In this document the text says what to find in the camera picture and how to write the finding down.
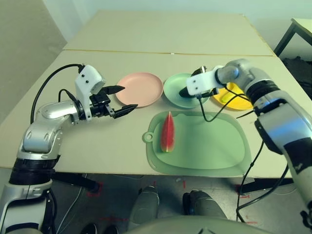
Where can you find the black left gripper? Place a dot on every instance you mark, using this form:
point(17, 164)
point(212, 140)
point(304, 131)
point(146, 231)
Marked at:
point(100, 104)

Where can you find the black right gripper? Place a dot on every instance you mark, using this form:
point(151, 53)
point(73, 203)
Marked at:
point(212, 92)

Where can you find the dark green avocado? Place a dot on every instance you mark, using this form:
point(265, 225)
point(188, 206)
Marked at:
point(186, 93)

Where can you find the watermelon slice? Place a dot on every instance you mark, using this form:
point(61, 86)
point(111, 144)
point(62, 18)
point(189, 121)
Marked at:
point(168, 134)

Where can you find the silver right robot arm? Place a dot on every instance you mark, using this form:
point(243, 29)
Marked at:
point(280, 122)

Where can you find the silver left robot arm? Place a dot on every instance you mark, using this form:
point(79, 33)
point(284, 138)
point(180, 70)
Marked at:
point(48, 112)

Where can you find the pink plate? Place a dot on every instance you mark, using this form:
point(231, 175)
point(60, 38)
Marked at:
point(143, 87)

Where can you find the mint green plate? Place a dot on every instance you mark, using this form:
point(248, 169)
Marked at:
point(174, 90)

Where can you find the yellow plate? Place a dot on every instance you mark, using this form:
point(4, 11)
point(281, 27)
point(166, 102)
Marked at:
point(240, 104)

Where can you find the green cutting board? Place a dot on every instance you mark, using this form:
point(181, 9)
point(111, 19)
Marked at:
point(200, 146)

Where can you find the grey robot left leg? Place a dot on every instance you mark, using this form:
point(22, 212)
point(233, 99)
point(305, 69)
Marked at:
point(145, 202)

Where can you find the grey robot leg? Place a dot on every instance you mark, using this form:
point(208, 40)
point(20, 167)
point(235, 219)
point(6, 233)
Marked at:
point(204, 204)
point(145, 202)

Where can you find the side table black legs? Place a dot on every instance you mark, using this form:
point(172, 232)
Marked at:
point(302, 26)

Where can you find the grey robot right leg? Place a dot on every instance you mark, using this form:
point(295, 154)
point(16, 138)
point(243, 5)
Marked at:
point(204, 204)

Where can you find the grey robot torso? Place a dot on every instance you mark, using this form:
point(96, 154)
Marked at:
point(195, 226)

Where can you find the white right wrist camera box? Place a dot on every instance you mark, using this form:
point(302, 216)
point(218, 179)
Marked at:
point(202, 81)

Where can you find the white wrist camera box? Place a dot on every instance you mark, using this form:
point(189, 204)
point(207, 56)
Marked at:
point(202, 81)
point(87, 78)

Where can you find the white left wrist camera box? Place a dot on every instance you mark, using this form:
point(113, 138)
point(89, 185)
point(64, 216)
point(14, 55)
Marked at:
point(87, 78)

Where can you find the black table frame leg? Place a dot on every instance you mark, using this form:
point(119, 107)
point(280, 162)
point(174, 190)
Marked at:
point(268, 185)
point(75, 181)

